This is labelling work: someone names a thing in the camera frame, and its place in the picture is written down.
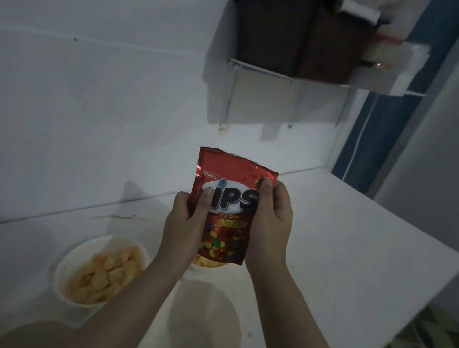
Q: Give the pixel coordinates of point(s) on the person's left hand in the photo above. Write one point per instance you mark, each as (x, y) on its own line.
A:
(179, 242)

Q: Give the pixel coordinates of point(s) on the person's right hand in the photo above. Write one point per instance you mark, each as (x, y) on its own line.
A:
(270, 230)

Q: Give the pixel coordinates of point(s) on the pile of yellow crackers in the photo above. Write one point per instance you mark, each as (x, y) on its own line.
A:
(104, 278)
(204, 262)

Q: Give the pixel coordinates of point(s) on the small white bowl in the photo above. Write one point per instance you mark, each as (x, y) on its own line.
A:
(73, 255)
(214, 271)

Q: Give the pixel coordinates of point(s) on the red Nips candy packet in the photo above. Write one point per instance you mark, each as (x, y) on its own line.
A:
(232, 181)

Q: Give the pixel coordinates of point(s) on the large white bowl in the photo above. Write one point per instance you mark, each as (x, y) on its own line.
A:
(196, 331)

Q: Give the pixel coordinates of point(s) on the person's right forearm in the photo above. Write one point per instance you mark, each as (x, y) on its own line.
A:
(302, 344)

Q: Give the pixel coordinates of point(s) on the person's left forearm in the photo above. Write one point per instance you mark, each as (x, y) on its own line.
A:
(111, 318)

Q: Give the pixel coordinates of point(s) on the brown storage box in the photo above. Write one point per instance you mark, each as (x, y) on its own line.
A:
(299, 35)

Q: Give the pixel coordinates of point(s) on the wooden wall shelf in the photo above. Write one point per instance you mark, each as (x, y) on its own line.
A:
(263, 69)

